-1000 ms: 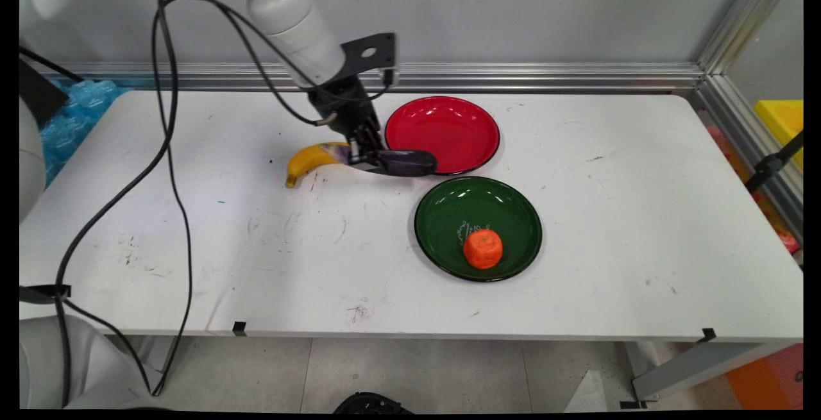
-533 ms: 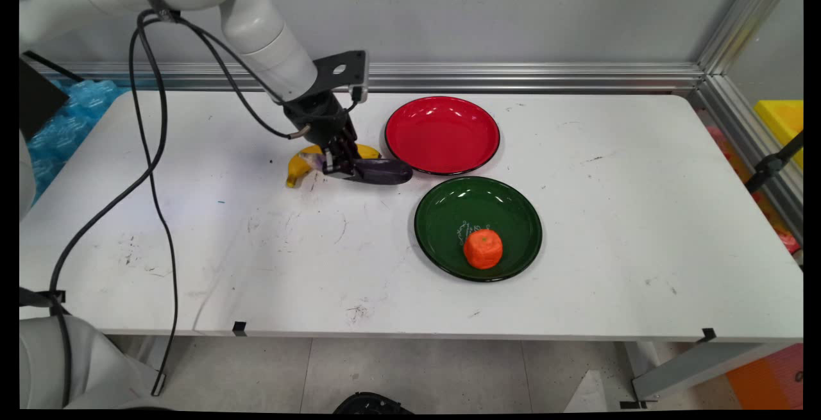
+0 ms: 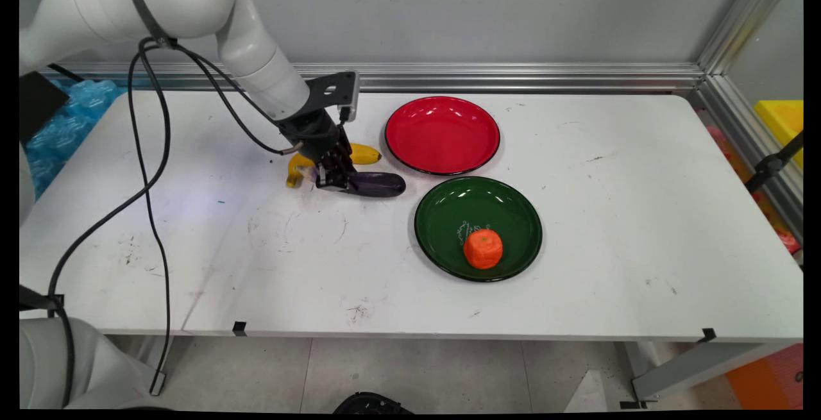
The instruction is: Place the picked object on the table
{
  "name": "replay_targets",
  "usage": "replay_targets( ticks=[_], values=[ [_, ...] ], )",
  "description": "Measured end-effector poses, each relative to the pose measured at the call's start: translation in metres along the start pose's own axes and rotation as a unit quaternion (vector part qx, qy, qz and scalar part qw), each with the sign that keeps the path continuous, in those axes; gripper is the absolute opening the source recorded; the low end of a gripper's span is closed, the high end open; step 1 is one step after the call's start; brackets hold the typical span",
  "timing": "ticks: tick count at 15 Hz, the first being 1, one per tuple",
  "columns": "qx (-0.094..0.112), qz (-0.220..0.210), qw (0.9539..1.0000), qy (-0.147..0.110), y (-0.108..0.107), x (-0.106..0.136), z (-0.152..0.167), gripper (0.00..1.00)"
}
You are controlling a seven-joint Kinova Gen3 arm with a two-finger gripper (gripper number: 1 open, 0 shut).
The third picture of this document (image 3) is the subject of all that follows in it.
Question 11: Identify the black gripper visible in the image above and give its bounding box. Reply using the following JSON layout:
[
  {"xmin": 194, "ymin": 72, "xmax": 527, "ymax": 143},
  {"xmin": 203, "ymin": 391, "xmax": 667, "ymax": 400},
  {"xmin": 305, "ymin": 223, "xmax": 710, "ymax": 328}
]
[{"xmin": 277, "ymin": 106, "xmax": 357, "ymax": 190}]

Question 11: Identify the dark purple eggplant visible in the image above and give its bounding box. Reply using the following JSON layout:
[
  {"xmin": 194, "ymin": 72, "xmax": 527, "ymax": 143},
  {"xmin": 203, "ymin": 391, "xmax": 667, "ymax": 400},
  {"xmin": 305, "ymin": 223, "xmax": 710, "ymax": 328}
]
[{"xmin": 314, "ymin": 171, "xmax": 407, "ymax": 199}]

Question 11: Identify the yellow banana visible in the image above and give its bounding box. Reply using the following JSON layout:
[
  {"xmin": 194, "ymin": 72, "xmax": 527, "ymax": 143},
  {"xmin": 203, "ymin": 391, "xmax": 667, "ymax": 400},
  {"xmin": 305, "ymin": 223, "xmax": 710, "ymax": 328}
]
[{"xmin": 286, "ymin": 143, "xmax": 383, "ymax": 189}]

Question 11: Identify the red round plate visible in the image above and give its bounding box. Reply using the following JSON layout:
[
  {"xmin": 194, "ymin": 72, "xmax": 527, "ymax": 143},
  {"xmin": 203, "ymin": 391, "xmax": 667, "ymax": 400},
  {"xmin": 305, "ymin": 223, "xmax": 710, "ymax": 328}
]
[{"xmin": 384, "ymin": 96, "xmax": 502, "ymax": 176}]

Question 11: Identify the green round plate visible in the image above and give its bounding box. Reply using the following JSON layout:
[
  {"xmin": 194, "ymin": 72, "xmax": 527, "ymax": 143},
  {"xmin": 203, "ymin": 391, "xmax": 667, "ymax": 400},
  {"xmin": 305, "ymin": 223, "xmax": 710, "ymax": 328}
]
[{"xmin": 414, "ymin": 176, "xmax": 544, "ymax": 283}]

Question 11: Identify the orange mandarin fruit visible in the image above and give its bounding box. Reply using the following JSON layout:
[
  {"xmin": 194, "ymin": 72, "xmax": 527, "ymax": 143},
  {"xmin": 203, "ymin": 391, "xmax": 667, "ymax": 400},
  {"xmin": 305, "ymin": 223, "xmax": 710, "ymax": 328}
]
[{"xmin": 463, "ymin": 228, "xmax": 504, "ymax": 271}]

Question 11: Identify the black round floor object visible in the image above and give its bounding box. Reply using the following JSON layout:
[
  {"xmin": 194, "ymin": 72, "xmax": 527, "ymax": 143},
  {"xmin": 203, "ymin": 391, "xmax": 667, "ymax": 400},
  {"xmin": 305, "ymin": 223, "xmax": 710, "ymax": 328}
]
[{"xmin": 332, "ymin": 392, "xmax": 415, "ymax": 416}]

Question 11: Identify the blue plastic bag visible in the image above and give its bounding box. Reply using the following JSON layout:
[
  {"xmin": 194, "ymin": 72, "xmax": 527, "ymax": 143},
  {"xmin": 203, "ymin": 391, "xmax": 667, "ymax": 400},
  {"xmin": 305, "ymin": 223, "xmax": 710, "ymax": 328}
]
[{"xmin": 24, "ymin": 79, "xmax": 126, "ymax": 200}]

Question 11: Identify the black box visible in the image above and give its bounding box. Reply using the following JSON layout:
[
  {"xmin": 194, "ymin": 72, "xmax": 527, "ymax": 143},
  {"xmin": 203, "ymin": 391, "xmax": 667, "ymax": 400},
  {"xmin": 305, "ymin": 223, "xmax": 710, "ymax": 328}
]
[{"xmin": 19, "ymin": 71, "xmax": 71, "ymax": 146}]

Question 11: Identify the grey table leg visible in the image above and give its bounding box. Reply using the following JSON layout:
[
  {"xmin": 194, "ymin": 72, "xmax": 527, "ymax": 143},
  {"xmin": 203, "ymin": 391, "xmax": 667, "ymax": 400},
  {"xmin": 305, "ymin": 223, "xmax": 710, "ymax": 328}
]
[{"xmin": 631, "ymin": 342, "xmax": 781, "ymax": 403}]

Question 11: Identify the black stand clamp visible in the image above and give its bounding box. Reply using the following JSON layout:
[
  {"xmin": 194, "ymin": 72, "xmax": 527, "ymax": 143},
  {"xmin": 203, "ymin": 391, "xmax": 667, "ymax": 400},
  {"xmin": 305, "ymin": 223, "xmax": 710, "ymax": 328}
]
[{"xmin": 744, "ymin": 130, "xmax": 804, "ymax": 194}]

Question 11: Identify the pink red packaging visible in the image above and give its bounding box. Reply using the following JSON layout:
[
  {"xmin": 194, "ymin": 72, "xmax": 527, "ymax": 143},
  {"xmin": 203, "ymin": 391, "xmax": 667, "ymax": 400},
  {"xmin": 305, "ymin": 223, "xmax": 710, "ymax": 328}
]
[{"xmin": 706, "ymin": 125, "xmax": 802, "ymax": 255}]

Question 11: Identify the yellow plastic bin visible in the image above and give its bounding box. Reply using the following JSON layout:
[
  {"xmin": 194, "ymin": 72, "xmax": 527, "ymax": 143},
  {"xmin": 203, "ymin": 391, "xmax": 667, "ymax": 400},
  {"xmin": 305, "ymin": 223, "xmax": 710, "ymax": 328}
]
[{"xmin": 753, "ymin": 99, "xmax": 804, "ymax": 171}]

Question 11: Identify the orange box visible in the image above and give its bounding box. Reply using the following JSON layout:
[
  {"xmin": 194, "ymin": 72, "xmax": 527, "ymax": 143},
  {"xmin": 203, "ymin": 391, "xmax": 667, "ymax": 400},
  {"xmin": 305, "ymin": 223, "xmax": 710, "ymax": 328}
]
[{"xmin": 725, "ymin": 343, "xmax": 804, "ymax": 410}]

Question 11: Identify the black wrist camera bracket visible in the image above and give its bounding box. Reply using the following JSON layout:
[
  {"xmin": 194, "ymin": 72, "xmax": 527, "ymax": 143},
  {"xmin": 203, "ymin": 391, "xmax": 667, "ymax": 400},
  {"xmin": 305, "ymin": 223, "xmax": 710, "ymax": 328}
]
[{"xmin": 305, "ymin": 71, "xmax": 360, "ymax": 123}]

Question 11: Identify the black cable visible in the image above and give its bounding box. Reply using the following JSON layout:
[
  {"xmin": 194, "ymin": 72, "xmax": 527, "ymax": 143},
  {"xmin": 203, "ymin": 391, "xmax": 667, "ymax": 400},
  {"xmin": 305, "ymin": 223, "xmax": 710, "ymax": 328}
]
[
  {"xmin": 168, "ymin": 43, "xmax": 305, "ymax": 155},
  {"xmin": 46, "ymin": 42, "xmax": 173, "ymax": 409},
  {"xmin": 128, "ymin": 38, "xmax": 173, "ymax": 398}
]

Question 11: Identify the aluminium frame rail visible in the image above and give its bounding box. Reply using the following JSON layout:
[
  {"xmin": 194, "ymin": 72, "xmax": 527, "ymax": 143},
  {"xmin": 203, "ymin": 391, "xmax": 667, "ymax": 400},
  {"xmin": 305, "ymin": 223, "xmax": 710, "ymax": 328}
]
[
  {"xmin": 689, "ymin": 74, "xmax": 804, "ymax": 242},
  {"xmin": 38, "ymin": 62, "xmax": 706, "ymax": 93}
]

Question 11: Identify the black cable strap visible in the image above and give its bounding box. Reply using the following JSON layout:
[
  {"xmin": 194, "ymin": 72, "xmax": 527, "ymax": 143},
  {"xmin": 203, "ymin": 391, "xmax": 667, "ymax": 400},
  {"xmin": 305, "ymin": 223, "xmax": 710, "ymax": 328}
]
[{"xmin": 128, "ymin": 0, "xmax": 178, "ymax": 49}]

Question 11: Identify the black cable bracket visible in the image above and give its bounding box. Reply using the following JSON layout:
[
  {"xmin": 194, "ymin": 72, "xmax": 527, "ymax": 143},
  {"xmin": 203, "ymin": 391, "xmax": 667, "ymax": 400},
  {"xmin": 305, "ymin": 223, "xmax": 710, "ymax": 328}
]
[{"xmin": 19, "ymin": 285, "xmax": 65, "ymax": 312}]

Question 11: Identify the aluminium frame post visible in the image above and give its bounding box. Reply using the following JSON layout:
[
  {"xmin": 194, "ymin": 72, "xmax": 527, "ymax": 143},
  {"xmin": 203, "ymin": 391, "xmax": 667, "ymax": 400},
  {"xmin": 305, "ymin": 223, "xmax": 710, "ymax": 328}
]
[{"xmin": 697, "ymin": 0, "xmax": 801, "ymax": 76}]

